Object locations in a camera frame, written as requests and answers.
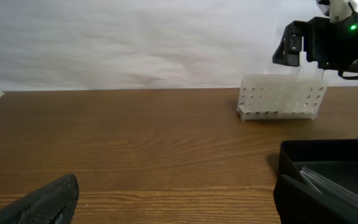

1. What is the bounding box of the black cable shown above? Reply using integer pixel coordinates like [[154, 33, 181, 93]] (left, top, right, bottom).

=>
[[337, 70, 358, 81]]

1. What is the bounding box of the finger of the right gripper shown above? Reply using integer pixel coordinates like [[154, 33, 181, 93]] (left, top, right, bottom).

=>
[[272, 21, 307, 67]]

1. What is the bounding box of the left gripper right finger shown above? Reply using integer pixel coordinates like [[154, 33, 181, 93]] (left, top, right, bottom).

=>
[[273, 174, 358, 224]]

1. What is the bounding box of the white test tube rack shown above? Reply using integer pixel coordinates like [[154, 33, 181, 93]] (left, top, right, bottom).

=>
[[236, 73, 328, 122]]

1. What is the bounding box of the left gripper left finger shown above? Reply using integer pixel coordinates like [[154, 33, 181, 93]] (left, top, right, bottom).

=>
[[0, 173, 80, 224]]

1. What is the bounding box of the black tray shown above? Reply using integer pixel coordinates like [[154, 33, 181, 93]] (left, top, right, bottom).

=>
[[278, 139, 358, 200]]

